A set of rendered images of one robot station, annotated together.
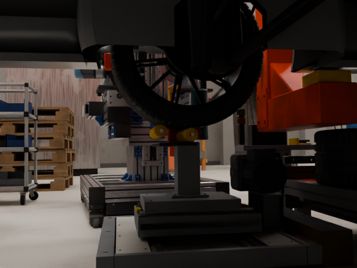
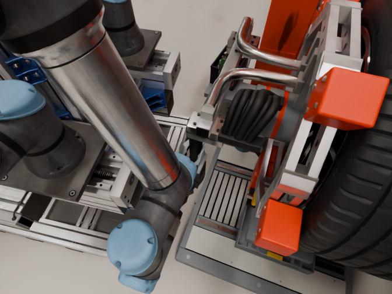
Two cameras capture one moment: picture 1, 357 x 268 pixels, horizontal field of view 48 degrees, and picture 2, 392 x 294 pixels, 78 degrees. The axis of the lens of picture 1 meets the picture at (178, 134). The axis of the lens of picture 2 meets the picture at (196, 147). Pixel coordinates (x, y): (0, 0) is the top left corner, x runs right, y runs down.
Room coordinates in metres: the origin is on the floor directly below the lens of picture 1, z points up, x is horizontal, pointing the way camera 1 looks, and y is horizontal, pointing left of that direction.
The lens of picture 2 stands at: (1.97, 0.50, 1.39)
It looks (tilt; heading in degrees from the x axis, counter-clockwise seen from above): 58 degrees down; 299
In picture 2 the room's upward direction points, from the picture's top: straight up
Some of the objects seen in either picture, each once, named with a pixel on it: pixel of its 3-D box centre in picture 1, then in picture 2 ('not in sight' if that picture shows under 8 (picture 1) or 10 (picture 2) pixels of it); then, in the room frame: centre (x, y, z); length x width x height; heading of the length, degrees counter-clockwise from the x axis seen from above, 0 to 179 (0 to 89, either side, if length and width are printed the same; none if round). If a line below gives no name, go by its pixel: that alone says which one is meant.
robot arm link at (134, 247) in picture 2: not in sight; (142, 239); (2.10, 0.47, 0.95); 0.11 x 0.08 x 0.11; 95
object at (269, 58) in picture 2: not in sight; (275, 31); (2.07, -0.09, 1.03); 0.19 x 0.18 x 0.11; 9
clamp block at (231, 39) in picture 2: not in sight; (242, 44); (2.16, -0.15, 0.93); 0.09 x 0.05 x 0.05; 9
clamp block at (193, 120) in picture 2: (142, 57); (207, 128); (2.11, 0.19, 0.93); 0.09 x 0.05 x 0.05; 9
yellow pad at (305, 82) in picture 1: (325, 79); not in sight; (1.60, -0.60, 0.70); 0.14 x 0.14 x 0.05; 9
